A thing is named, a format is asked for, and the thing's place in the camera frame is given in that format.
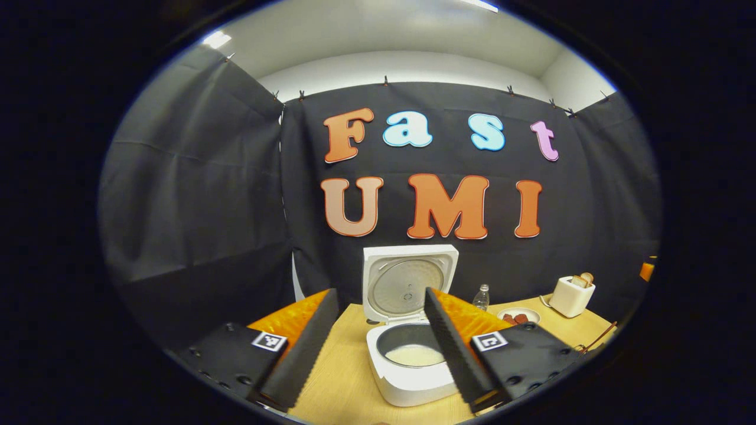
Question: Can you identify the white oval plate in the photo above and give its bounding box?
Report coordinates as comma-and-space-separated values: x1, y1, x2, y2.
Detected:
497, 307, 541, 326

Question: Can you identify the black backdrop cloth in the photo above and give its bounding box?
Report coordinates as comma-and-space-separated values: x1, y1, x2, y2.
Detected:
97, 44, 662, 349

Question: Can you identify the wooden spoon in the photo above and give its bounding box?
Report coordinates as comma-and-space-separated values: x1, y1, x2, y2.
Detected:
582, 322, 618, 355

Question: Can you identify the white toaster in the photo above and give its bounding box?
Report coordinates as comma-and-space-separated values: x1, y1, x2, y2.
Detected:
549, 276, 596, 318

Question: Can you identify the white rice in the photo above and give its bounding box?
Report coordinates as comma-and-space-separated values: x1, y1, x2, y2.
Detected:
385, 344, 445, 368

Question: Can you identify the white rice cooker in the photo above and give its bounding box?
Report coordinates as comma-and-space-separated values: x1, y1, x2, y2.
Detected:
361, 244, 460, 408

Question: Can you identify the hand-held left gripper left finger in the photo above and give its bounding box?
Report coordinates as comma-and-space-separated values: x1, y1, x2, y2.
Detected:
174, 288, 340, 413

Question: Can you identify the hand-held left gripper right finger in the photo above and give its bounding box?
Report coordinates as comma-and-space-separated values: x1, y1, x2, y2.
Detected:
424, 287, 582, 414

